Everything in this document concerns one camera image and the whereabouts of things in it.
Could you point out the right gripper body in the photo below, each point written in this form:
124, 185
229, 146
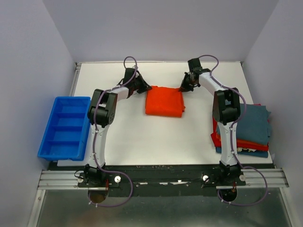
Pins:
187, 84

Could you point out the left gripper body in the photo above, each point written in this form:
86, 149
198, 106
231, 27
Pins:
138, 84

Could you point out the orange t shirt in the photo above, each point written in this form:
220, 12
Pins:
164, 102

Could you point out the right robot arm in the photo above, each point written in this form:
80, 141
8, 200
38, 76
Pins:
226, 112

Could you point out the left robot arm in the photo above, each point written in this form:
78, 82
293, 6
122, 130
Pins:
101, 114

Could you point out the folded teal t shirt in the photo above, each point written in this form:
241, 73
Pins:
253, 128

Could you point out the folded red t shirt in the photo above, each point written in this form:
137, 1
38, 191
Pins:
240, 143

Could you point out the blue plastic bin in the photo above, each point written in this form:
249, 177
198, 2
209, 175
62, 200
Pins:
66, 133

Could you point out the black mounting base rail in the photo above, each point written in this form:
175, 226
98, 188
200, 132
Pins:
159, 180

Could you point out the aluminium frame rail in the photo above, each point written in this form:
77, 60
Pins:
49, 180

